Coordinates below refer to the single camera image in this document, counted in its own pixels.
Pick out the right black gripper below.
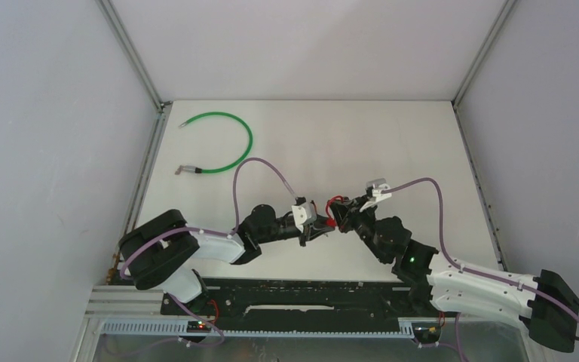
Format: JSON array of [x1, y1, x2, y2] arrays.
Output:
[[326, 196, 388, 264]]

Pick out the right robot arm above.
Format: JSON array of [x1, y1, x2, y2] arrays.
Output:
[[328, 197, 579, 353]]

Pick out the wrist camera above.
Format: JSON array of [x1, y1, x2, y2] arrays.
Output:
[[360, 178, 392, 212], [291, 202, 317, 232]]

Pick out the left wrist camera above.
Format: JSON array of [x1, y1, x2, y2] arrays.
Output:
[[291, 202, 317, 232]]

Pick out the red cable lock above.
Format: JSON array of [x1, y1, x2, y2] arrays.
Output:
[[326, 195, 348, 227]]

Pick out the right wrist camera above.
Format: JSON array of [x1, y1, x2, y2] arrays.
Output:
[[360, 178, 392, 212]]

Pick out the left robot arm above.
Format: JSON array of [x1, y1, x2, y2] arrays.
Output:
[[118, 203, 335, 314]]

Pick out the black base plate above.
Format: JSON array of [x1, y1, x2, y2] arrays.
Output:
[[187, 278, 454, 332]]

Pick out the grey cable duct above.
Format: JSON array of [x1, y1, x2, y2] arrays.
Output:
[[100, 318, 414, 339]]

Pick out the green cable lock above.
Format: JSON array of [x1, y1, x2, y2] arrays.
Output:
[[174, 111, 254, 175]]

